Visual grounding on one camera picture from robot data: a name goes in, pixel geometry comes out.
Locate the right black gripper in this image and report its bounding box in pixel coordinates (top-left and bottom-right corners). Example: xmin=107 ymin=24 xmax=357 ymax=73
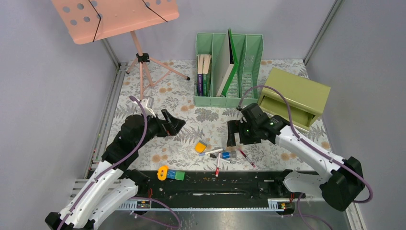
xmin=226 ymin=119 xmax=261 ymax=147

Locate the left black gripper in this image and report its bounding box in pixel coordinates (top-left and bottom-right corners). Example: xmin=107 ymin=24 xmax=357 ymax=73
xmin=136 ymin=109 xmax=186 ymax=149

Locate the blue grey glue stick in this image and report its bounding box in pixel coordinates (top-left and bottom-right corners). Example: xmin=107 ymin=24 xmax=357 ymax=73
xmin=222 ymin=151 xmax=237 ymax=160

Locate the yellow grey eraser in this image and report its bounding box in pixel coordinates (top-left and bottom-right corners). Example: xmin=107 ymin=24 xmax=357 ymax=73
xmin=195 ymin=141 xmax=207 ymax=153

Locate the yellow blue green toy block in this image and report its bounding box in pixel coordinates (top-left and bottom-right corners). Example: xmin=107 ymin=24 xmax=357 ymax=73
xmin=157 ymin=165 xmax=185 ymax=181

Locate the red white marker pen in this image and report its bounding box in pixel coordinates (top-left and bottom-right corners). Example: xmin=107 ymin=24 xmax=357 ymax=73
xmin=215 ymin=153 xmax=221 ymax=177

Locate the green file organizer rack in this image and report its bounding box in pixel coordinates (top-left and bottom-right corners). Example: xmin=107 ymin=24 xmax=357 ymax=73
xmin=193 ymin=33 xmax=263 ymax=108

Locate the treehouse paperback book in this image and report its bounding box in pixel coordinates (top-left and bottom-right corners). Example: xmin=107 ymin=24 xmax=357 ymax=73
xmin=203 ymin=54 xmax=212 ymax=96

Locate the olive green drawer box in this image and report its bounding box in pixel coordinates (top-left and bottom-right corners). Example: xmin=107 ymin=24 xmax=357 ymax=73
xmin=258 ymin=68 xmax=331 ymax=132

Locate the purple paperback book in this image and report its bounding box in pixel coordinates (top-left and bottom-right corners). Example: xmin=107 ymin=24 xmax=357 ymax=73
xmin=197 ymin=55 xmax=204 ymax=96

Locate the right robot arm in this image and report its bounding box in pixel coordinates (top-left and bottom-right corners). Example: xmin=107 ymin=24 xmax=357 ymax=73
xmin=226 ymin=103 xmax=366 ymax=211

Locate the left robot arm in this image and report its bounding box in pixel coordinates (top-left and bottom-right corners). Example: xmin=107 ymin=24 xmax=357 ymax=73
xmin=45 ymin=109 xmax=186 ymax=230

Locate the black white marker pen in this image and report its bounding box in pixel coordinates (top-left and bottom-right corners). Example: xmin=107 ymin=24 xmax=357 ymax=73
xmin=209 ymin=153 xmax=232 ymax=164

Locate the pink music stand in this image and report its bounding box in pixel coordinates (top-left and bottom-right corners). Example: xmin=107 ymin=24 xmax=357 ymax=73
xmin=52 ymin=0 xmax=190 ymax=94

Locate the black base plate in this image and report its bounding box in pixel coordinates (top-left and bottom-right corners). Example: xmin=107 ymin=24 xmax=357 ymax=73
xmin=86 ymin=170 xmax=321 ymax=209

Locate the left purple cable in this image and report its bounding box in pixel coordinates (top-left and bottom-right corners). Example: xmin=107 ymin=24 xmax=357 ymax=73
xmin=56 ymin=95 xmax=182 ymax=230

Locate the purple cable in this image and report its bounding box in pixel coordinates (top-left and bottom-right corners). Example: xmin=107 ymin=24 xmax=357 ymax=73
xmin=237 ymin=85 xmax=373 ymax=230
xmin=56 ymin=95 xmax=182 ymax=230

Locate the aluminium frame rail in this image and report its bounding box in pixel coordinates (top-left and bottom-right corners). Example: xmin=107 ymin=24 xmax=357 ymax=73
xmin=70 ymin=62 xmax=128 ymax=200

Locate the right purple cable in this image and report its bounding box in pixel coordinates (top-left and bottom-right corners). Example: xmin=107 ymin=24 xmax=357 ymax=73
xmin=237 ymin=85 xmax=373 ymax=230

